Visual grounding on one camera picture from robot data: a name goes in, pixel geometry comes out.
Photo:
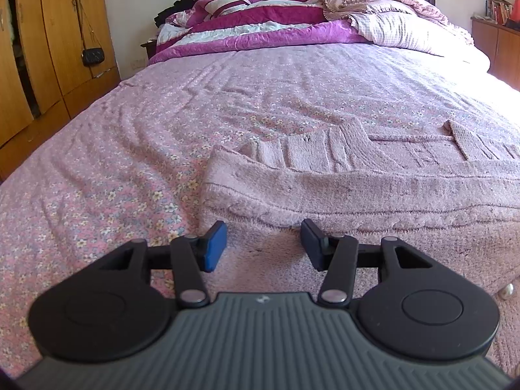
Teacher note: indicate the small black handbag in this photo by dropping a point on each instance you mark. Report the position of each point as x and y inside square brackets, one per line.
[93, 57]

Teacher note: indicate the wooden wardrobe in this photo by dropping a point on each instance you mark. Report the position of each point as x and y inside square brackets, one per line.
[53, 48]

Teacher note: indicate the magenta white striped quilt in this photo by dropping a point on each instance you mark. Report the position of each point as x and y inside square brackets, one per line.
[264, 16]

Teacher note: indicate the pink floral bed sheet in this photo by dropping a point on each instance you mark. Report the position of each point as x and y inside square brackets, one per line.
[122, 150]

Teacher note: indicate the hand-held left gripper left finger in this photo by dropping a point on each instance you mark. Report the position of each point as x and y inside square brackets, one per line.
[213, 248]

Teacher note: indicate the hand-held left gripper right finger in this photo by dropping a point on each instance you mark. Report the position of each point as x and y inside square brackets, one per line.
[315, 248]

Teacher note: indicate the black clothes pile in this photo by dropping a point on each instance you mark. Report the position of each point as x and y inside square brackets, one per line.
[174, 8]

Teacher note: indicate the pink knit cardigan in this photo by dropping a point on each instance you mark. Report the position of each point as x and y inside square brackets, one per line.
[365, 203]

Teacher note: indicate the orange curtain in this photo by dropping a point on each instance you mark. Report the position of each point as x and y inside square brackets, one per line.
[516, 8]

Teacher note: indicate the dark wooden nightstand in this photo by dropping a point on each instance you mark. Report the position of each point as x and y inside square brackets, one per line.
[149, 48]

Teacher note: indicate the wooden side cabinet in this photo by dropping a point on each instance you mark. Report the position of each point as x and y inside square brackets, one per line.
[499, 48]

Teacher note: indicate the row of books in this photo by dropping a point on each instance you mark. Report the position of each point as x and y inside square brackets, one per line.
[497, 10]

